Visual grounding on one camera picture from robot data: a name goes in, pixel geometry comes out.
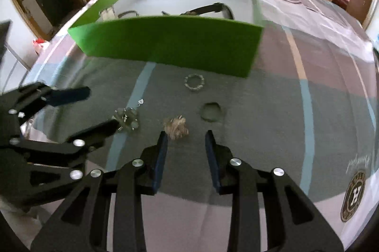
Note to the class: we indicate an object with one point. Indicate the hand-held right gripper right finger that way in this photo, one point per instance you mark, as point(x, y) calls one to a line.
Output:
point(212, 164)

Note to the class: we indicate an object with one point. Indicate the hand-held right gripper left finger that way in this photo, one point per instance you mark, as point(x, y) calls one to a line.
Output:
point(160, 164)

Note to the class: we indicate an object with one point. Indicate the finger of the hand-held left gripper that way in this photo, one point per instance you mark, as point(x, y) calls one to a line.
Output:
point(71, 95)
point(97, 130)

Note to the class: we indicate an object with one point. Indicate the white wristwatch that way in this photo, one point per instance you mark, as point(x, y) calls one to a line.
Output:
point(107, 14)

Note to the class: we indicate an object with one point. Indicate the green cardboard box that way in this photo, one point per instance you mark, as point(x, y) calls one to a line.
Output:
point(165, 45)

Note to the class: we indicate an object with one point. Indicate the black wristwatch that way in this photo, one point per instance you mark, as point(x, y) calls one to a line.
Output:
point(213, 7)

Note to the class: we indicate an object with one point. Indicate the red and white paper bag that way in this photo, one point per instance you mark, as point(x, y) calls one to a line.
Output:
point(41, 46)

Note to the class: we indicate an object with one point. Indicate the plaid tablecloth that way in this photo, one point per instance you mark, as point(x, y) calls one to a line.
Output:
point(281, 92)

